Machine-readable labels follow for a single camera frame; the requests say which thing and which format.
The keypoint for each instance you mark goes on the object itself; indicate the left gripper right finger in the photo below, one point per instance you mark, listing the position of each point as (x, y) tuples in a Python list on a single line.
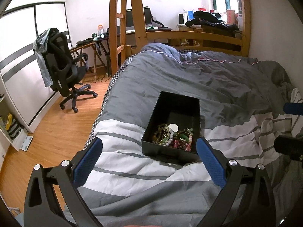
[(246, 197)]

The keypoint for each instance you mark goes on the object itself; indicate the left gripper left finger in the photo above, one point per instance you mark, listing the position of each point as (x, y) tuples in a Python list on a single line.
[(42, 207)]

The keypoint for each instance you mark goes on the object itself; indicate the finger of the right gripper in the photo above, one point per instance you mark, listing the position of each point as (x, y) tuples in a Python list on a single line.
[(293, 108), (289, 146)]

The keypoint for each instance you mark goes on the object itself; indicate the green jade bangle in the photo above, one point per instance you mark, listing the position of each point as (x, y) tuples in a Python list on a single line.
[(177, 141)]

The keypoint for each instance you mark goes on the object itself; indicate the black jewelry box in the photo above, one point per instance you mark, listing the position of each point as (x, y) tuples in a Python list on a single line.
[(184, 111)]

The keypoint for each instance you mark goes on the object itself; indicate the grey duvet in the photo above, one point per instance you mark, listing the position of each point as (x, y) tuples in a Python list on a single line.
[(236, 94)]

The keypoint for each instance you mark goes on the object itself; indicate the white shelf unit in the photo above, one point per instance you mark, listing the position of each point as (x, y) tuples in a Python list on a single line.
[(14, 128)]

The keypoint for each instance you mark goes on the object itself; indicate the white round sticker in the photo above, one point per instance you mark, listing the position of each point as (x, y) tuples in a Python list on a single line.
[(173, 127)]

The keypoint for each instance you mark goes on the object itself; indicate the white sliding wardrobe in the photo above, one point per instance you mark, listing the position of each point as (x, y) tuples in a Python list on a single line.
[(20, 73)]

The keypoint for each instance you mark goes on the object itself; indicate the black office chair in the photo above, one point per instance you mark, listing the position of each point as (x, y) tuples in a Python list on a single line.
[(64, 71)]

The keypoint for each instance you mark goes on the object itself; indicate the pile of dark clothes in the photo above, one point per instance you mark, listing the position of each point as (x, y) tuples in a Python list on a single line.
[(210, 19)]

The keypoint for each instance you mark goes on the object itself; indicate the wooden folding side table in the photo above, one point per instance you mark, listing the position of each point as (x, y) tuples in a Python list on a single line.
[(95, 60)]

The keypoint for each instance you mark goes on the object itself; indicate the light blue hanging garment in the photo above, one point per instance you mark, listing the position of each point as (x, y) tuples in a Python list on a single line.
[(40, 48)]

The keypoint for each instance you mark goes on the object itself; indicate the wooden ladder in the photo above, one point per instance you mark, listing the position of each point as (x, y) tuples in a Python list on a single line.
[(117, 33)]

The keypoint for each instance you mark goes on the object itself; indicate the black computer monitor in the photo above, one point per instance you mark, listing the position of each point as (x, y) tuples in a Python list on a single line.
[(144, 16)]

